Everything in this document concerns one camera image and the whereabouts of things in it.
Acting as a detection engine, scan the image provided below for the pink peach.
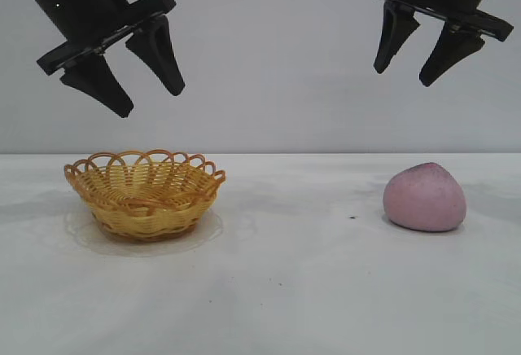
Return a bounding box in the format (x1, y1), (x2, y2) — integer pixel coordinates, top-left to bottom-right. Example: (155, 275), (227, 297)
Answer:
(383, 162), (467, 233)

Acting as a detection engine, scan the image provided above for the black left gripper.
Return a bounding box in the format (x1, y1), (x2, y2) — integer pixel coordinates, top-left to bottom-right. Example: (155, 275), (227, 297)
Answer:
(8, 0), (186, 119)

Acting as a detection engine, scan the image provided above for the yellow woven wicker basket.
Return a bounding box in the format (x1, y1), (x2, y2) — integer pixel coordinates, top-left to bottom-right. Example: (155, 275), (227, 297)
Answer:
(63, 150), (226, 244)

